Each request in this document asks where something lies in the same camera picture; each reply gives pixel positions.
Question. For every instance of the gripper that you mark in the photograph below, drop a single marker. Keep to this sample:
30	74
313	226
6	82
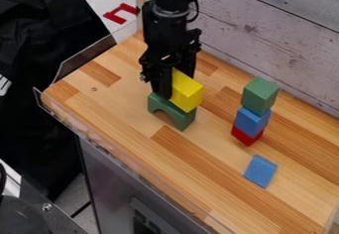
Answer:
165	36

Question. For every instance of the blue cube block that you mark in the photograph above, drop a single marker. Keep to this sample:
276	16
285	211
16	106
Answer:
251	122

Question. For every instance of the blue wedge block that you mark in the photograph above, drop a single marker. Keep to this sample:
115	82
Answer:
260	172

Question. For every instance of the red block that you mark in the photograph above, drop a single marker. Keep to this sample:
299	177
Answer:
245	137

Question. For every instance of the yellow block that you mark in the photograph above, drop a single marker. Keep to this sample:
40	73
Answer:
187	92

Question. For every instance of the green cube block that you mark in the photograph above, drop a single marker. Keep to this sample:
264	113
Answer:
259	95

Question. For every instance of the person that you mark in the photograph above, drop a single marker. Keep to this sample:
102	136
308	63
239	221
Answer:
35	79

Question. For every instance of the green arch block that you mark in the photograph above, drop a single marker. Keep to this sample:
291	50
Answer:
175	113

